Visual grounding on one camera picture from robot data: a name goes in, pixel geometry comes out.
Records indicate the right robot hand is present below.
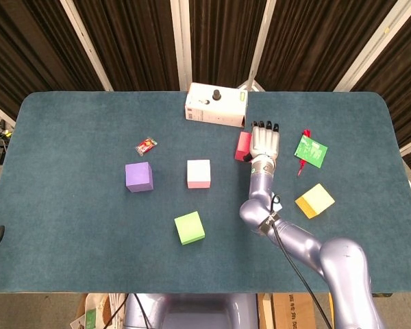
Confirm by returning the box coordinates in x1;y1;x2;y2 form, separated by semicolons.
242;119;282;162

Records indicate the red foam cube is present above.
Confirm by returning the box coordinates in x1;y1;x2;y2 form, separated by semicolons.
234;131;253;161

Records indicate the yellow foam cube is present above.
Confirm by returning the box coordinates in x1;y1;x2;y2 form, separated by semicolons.
295;183;336;219

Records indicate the purple foam cube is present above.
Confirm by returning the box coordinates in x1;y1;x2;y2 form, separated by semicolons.
125;162;155;193

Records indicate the small red ribbon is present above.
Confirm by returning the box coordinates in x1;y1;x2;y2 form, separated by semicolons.
297;129;312;177

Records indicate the green sachet packet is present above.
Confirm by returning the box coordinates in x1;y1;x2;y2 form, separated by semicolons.
294;134;329;169

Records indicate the white cardboard box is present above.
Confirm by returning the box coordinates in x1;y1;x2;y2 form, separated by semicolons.
184;82;249;129

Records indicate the white tripod stand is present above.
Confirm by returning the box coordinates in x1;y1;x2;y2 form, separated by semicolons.
236;70;265;93

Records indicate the pink foam cube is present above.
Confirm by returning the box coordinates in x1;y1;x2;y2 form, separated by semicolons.
186;159;212;190

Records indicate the teal felt table cover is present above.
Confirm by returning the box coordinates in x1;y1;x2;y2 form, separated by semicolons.
0;90;411;295

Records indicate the green foam cube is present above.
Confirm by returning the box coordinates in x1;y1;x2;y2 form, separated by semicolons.
173;210;206;246

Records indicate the red candy wrapper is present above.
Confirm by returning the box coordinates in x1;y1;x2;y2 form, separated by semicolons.
134;136;158;157

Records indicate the white paper bag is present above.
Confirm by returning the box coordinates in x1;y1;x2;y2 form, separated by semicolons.
69;293;127;329

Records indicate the wooden plank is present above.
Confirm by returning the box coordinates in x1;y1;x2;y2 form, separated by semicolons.
258;293;274;329

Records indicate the brown cardboard box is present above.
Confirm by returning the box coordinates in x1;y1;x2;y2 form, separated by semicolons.
271;293;318;329

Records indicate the grey robot torso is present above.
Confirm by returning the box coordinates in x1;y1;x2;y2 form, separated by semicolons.
123;293;261;329

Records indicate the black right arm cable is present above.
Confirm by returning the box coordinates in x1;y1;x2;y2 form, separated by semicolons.
260;194;332;329

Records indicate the black torso cable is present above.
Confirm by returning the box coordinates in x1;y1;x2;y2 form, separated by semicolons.
133;293;150;329

